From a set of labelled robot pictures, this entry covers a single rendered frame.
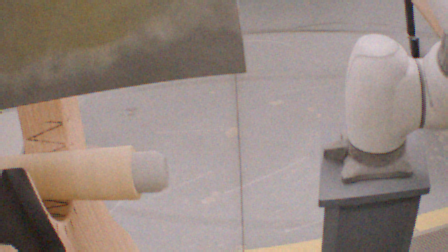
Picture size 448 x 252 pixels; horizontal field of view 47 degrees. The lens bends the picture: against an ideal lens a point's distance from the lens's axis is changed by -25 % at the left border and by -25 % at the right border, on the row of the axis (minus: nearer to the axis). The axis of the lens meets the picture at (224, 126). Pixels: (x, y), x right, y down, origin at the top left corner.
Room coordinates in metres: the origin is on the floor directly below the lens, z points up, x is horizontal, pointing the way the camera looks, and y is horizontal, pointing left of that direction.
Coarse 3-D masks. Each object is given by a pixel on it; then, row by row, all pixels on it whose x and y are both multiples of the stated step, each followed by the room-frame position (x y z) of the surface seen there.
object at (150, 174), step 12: (132, 156) 0.30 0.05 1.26; (144, 156) 0.30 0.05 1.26; (156, 156) 0.30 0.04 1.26; (132, 168) 0.30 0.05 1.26; (144, 168) 0.30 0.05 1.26; (156, 168) 0.30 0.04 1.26; (144, 180) 0.29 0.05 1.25; (156, 180) 0.29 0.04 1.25; (168, 180) 0.30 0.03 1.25; (144, 192) 0.29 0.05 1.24
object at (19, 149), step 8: (16, 112) 0.66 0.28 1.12; (0, 120) 0.65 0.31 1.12; (8, 120) 0.64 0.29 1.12; (16, 120) 0.64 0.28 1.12; (0, 128) 0.62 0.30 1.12; (8, 128) 0.62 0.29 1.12; (16, 128) 0.61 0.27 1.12; (0, 136) 0.60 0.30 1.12; (8, 136) 0.60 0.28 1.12; (16, 136) 0.59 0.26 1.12; (0, 144) 0.58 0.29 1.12; (8, 144) 0.58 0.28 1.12; (16, 144) 0.57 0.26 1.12; (0, 152) 0.56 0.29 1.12; (8, 152) 0.56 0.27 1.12; (16, 152) 0.55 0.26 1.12; (24, 152) 0.56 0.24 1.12
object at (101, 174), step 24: (0, 168) 0.30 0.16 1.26; (24, 168) 0.30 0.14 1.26; (48, 168) 0.30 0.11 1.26; (72, 168) 0.30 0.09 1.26; (96, 168) 0.30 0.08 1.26; (120, 168) 0.29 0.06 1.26; (48, 192) 0.29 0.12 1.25; (72, 192) 0.29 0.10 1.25; (96, 192) 0.29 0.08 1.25; (120, 192) 0.29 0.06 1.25
